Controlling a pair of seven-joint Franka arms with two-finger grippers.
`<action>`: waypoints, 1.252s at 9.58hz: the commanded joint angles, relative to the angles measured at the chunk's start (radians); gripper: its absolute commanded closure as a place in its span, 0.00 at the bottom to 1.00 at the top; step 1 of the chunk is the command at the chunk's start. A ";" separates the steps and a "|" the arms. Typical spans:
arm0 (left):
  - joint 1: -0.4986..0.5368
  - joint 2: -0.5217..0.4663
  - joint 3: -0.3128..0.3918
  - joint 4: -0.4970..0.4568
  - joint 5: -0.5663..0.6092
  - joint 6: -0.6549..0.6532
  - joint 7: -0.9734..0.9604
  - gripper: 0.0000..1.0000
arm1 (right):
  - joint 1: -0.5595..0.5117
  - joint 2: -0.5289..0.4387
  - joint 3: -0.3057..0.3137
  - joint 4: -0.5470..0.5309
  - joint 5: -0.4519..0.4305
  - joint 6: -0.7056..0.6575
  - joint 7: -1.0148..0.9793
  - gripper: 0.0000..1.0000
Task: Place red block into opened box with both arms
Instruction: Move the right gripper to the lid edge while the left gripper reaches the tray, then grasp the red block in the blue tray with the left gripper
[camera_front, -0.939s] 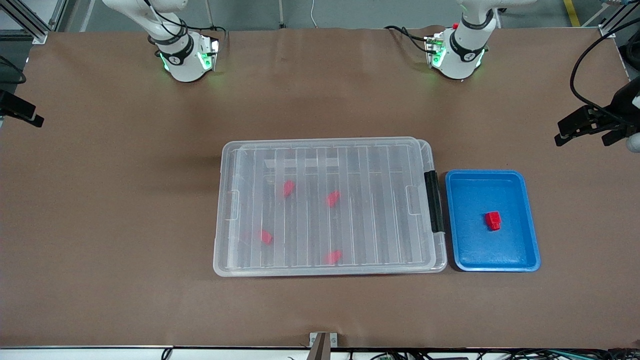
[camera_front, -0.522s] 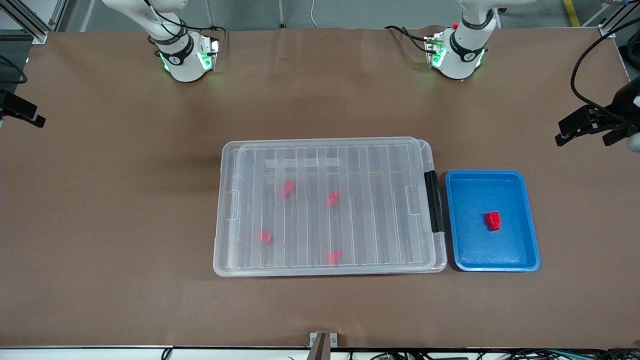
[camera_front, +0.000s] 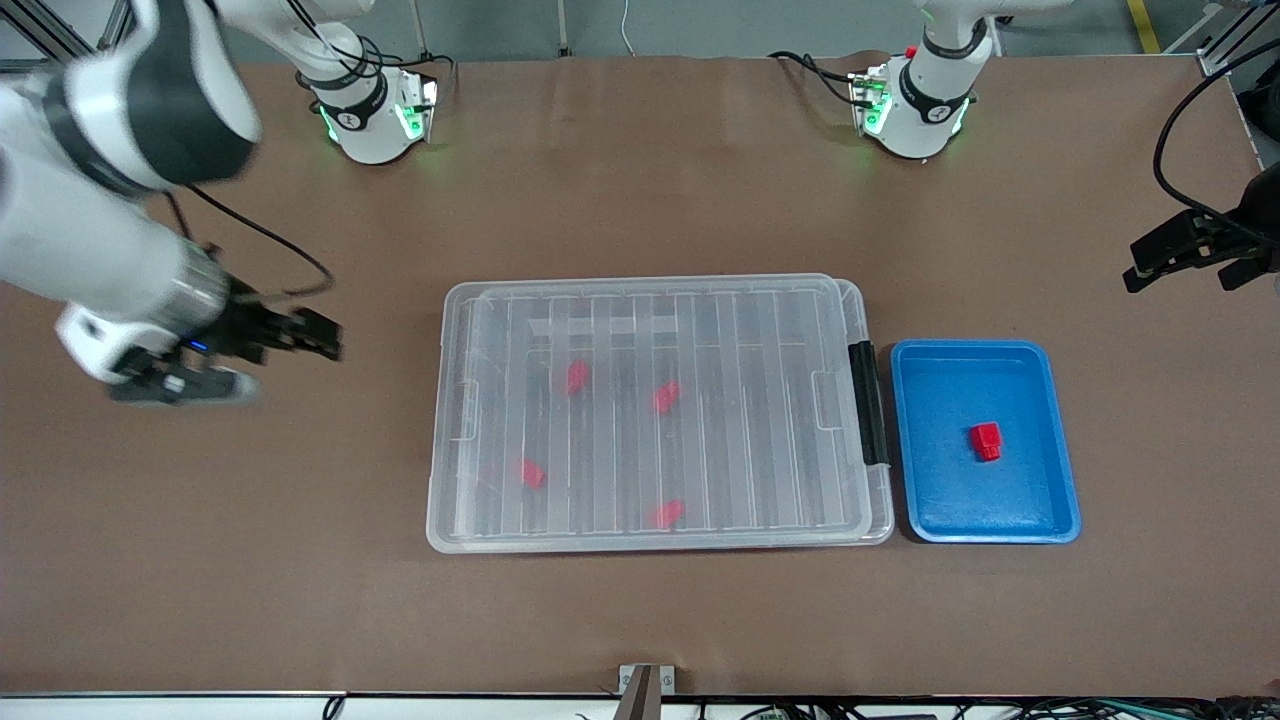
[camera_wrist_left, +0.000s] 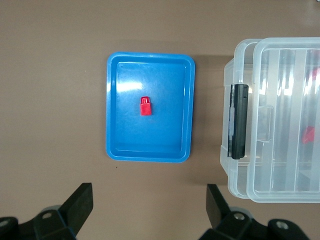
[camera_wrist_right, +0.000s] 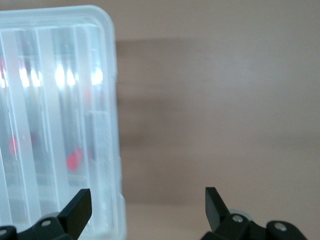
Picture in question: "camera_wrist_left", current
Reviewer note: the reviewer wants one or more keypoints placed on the blue plastic tray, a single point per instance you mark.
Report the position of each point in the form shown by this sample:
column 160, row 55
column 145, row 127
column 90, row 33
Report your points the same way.
column 162, row 87

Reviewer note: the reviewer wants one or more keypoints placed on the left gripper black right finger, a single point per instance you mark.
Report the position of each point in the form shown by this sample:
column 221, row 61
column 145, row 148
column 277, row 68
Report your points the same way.
column 215, row 207

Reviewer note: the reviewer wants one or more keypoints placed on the clear plastic box lid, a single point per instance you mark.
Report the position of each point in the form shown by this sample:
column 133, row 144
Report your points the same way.
column 287, row 162

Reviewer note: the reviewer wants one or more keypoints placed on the brown table cover sheet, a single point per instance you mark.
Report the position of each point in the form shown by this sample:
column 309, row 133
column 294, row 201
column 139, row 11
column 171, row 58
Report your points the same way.
column 50, row 100

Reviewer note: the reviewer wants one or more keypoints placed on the clear plastic storage box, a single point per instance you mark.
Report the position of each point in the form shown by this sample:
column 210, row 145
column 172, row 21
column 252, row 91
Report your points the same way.
column 228, row 75

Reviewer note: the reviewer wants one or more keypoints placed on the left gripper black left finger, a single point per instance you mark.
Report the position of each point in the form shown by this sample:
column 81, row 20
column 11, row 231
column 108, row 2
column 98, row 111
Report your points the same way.
column 77, row 207

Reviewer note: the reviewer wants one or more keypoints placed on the red block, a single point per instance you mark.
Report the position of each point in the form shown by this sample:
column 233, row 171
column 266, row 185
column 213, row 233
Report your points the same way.
column 145, row 110
column 316, row 73
column 308, row 135

